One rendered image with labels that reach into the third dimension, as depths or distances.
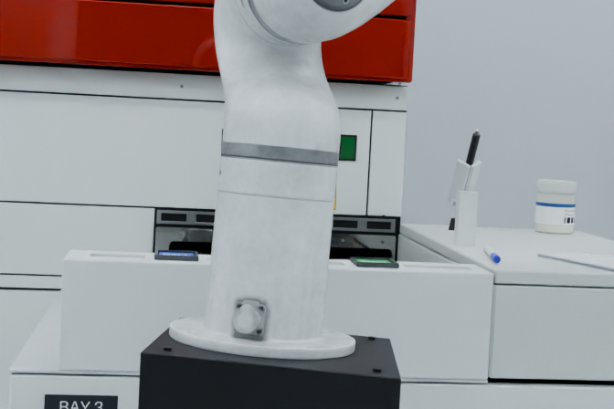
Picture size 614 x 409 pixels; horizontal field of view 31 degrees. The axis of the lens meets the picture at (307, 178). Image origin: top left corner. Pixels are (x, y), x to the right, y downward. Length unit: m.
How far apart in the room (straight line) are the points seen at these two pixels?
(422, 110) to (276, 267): 2.54
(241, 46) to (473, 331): 0.53
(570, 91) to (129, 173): 2.03
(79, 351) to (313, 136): 0.49
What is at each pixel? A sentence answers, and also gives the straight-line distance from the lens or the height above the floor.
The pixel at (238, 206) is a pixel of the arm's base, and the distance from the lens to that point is 1.08.
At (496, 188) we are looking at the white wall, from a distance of 3.65.
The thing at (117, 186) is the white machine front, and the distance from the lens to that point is 2.02.
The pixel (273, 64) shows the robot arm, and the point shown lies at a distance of 1.15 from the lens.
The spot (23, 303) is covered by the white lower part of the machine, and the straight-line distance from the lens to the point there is 2.06.
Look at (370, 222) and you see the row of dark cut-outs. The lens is 2.05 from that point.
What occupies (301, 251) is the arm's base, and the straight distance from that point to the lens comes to 1.08.
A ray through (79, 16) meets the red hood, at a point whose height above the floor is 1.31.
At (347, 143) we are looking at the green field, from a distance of 2.03.
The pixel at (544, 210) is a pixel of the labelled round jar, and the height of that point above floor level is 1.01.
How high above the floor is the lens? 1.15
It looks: 3 degrees down
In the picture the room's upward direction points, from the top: 3 degrees clockwise
